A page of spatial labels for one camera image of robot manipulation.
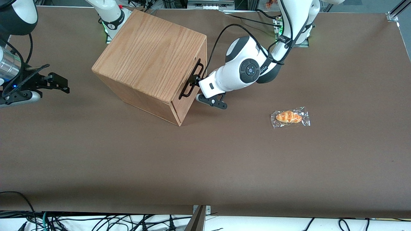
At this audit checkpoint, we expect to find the brown table mat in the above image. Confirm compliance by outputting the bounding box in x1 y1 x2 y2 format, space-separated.
0 6 411 219

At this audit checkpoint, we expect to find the bread roll in clear wrapper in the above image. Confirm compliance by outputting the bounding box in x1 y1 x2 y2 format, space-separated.
270 106 311 130

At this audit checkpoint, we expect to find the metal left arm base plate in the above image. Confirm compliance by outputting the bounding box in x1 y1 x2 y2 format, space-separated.
274 16 310 48

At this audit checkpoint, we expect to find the short black cable on mat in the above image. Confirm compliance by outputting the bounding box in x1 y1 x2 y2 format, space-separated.
256 9 283 20

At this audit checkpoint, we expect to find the metal table clamp bracket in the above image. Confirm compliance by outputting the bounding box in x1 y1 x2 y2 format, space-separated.
184 205 212 231

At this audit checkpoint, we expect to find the long black cable on mat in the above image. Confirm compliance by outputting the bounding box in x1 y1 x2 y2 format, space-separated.
222 11 280 28

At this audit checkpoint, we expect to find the black metal drawer handle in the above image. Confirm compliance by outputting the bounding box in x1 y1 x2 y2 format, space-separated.
178 58 204 99

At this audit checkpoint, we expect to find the wooden drawer cabinet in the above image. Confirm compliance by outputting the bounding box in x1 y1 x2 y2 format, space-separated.
92 9 208 127

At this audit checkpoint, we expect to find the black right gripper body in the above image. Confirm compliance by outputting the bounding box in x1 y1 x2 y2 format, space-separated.
0 73 49 98

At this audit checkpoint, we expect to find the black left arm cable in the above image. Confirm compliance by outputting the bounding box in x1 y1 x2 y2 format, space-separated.
205 0 318 77

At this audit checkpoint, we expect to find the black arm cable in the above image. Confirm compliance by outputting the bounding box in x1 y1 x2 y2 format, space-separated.
205 0 318 77
0 32 50 97

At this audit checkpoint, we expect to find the wooden drawer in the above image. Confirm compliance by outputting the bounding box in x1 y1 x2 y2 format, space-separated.
171 35 208 126

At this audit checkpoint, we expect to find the aluminium frame profile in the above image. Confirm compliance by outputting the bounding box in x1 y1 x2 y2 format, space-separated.
386 0 411 22

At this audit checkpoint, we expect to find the grey metal equipment box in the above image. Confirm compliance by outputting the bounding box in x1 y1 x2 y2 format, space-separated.
187 0 235 11

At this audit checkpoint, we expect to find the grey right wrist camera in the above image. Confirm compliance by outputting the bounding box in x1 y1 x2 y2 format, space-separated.
0 90 42 108

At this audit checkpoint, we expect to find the black looped floor cable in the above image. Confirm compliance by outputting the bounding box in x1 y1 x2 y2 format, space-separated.
0 191 36 227

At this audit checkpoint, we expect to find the black tangled cable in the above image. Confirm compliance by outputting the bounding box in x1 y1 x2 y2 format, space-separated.
48 212 193 231

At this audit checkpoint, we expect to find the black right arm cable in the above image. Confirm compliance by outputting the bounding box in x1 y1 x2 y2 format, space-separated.
0 32 50 97

